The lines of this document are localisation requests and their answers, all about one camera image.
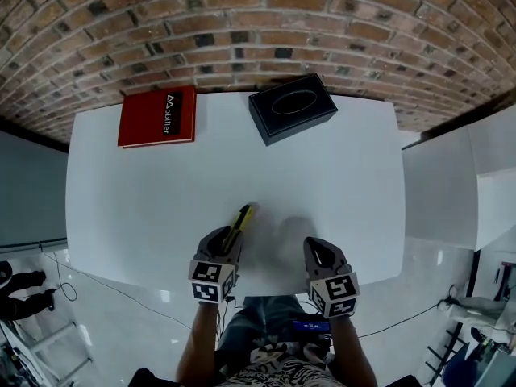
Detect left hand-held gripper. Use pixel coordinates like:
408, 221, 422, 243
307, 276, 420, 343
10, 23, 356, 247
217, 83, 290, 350
187, 225, 245, 306

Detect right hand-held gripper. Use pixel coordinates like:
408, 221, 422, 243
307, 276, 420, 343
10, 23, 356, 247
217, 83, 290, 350
302, 236, 361, 320

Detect yellow black utility knife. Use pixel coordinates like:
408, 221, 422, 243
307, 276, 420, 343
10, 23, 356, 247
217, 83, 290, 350
222, 203, 256, 256

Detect person's right forearm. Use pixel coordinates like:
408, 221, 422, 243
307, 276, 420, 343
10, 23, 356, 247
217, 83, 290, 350
329, 315, 379, 387

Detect person's left forearm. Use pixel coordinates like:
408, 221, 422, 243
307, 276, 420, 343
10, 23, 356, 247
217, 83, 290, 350
175, 302, 223, 387

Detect blue screen waist device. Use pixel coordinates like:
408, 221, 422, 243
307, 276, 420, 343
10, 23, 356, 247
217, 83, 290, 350
292, 319, 333, 335

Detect person's grey trousers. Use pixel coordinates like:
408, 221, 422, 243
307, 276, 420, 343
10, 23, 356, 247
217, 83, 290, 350
214, 295, 326, 363

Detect white desk with drawers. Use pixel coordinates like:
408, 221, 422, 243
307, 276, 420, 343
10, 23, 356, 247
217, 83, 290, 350
64, 88, 406, 298

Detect person's patterned shirt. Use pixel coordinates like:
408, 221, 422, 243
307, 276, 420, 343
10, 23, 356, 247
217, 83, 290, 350
216, 341, 336, 387

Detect white shelf cabinet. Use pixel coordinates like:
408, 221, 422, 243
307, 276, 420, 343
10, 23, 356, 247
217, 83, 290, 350
400, 106, 516, 253

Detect red hardcover book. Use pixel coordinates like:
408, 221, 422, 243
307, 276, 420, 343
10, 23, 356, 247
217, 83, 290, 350
117, 85, 198, 150

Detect black tissue box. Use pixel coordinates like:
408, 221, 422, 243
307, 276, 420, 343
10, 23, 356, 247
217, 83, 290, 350
248, 73, 339, 148

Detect white step ladder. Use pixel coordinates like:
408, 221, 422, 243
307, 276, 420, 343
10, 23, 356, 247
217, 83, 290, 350
0, 319, 94, 387

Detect grey refrigerator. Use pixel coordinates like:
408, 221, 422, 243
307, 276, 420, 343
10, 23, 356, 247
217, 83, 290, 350
0, 129, 70, 254

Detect white floor cable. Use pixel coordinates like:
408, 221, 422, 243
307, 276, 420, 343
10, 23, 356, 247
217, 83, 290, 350
67, 267, 194, 331

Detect black looped floor cable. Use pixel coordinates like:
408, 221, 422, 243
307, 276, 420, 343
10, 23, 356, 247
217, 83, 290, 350
41, 251, 78, 304

